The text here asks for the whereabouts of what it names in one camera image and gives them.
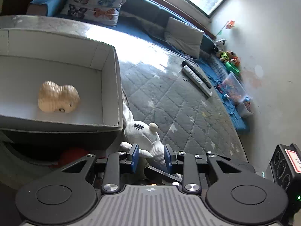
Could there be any white knitted rabbit plush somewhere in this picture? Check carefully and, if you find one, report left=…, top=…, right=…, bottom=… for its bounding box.
left=120, top=105, right=167, bottom=181

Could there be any beige peanut toy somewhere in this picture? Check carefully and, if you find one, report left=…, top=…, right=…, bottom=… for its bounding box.
left=38, top=81, right=81, bottom=113

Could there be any red octopus toy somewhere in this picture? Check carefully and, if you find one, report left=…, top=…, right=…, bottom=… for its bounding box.
left=50, top=148, right=89, bottom=168

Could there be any black box with dials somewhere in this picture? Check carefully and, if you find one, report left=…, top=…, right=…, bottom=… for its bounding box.
left=265, top=143, right=300, bottom=196

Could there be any silver remote control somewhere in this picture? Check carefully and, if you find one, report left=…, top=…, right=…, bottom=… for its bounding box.
left=182, top=65, right=213, bottom=97

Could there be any clear plastic toy bin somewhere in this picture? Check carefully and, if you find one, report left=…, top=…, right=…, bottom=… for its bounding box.
left=221, top=72, right=247, bottom=105

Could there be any blue sofa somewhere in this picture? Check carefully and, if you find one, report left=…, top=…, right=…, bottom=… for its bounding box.
left=26, top=0, right=250, bottom=132

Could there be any black cardboard box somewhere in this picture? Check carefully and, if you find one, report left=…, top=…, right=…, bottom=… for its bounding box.
left=1, top=28, right=122, bottom=150

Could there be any black remote control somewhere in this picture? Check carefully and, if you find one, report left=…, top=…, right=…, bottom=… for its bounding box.
left=182, top=61, right=212, bottom=89

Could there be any green toy basin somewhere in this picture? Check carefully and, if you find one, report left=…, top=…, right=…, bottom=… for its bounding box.
left=225, top=61, right=240, bottom=76

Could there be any pile of plush toys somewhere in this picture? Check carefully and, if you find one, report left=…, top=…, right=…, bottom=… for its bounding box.
left=219, top=50, right=240, bottom=65

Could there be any panda plush toy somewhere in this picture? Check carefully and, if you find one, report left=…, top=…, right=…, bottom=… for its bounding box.
left=215, top=39, right=227, bottom=51

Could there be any grey cushion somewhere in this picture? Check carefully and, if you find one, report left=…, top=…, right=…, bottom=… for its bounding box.
left=164, top=17, right=204, bottom=59

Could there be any orange paper pinwheel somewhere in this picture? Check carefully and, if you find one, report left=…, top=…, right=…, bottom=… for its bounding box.
left=217, top=20, right=235, bottom=35

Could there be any butterfly print pillow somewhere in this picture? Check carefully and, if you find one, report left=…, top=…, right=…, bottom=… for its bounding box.
left=61, top=0, right=127, bottom=27

